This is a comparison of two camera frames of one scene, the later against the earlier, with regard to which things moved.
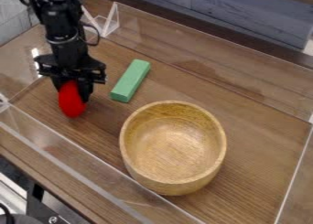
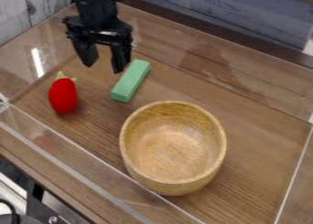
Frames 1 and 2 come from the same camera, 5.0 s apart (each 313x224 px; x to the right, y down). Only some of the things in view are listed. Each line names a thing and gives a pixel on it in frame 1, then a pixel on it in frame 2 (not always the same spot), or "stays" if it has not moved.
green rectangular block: x=130 y=80 stays
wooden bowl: x=173 y=145 stays
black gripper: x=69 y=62 to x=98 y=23
